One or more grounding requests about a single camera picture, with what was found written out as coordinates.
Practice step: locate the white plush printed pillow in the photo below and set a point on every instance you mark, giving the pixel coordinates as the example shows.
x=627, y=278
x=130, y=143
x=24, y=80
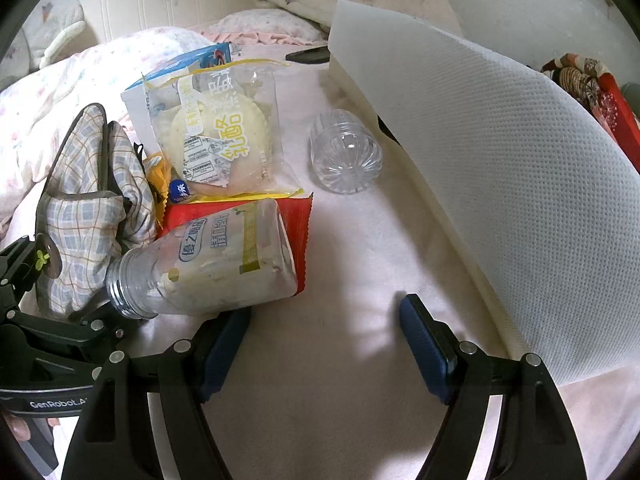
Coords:
x=50, y=25

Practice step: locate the small blue round lid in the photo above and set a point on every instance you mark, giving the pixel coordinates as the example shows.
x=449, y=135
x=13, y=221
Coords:
x=177, y=189

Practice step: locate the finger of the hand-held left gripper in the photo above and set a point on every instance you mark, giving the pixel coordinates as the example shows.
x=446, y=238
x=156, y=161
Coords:
x=100, y=330
x=20, y=260

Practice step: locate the floral white quilt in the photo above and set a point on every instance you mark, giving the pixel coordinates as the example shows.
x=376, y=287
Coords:
x=50, y=110

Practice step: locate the person's left hand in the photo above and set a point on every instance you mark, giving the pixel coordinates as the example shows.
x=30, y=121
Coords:
x=15, y=426

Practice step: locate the floral pillow with pink frill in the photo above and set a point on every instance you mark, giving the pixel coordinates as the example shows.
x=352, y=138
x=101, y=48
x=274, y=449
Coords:
x=265, y=27

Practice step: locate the red snack packet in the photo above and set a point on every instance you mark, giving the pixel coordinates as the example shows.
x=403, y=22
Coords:
x=295, y=230

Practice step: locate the plaid fabric pouch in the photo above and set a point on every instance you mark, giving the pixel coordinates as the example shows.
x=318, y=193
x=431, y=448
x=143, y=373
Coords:
x=85, y=220

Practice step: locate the blue cartoon carton box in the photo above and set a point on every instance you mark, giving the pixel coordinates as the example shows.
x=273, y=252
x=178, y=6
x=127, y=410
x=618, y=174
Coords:
x=192, y=60

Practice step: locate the clear bread packet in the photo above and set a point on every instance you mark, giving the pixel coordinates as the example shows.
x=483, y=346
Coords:
x=220, y=130

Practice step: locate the black smartphone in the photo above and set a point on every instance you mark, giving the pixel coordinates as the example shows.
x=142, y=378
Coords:
x=310, y=55

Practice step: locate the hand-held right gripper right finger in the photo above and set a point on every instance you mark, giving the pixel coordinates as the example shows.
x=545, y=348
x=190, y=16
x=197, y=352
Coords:
x=422, y=345

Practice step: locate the yellow snack packet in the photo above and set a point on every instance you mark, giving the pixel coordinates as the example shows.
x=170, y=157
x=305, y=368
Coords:
x=156, y=175

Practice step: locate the labelled plastic milk bottle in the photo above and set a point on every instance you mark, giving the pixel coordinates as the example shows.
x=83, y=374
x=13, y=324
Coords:
x=215, y=265

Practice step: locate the clear empty plastic bottle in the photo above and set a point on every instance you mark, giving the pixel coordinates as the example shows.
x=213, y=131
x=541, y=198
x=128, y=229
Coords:
x=345, y=155

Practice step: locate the white fabric storage box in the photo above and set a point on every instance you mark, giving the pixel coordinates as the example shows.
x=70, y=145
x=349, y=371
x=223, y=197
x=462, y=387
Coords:
x=500, y=160

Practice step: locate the red patterned cloth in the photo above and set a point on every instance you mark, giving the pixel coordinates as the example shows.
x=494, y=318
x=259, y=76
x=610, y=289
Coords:
x=615, y=110

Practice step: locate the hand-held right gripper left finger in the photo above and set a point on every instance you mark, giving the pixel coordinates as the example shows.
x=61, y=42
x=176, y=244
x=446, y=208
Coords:
x=225, y=355

